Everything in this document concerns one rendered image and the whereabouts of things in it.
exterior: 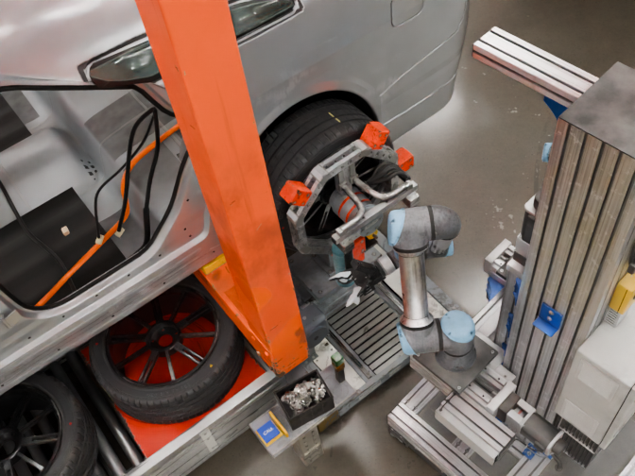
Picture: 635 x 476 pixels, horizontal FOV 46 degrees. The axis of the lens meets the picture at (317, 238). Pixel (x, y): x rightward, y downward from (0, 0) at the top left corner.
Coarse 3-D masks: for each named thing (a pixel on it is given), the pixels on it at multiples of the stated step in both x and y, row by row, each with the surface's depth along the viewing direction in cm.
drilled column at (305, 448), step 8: (312, 432) 320; (304, 440) 320; (312, 440) 325; (296, 448) 335; (304, 448) 325; (312, 448) 331; (320, 448) 338; (304, 456) 332; (312, 456) 338; (304, 464) 342
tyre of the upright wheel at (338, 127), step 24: (288, 120) 306; (312, 120) 305; (336, 120) 304; (360, 120) 309; (264, 144) 306; (288, 144) 300; (312, 144) 297; (336, 144) 301; (384, 144) 322; (288, 168) 298; (312, 168) 301; (288, 240) 323
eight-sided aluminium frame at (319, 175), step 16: (352, 144) 302; (368, 144) 303; (336, 160) 300; (352, 160) 300; (384, 160) 322; (320, 176) 294; (384, 192) 339; (304, 208) 300; (304, 240) 315; (320, 240) 332
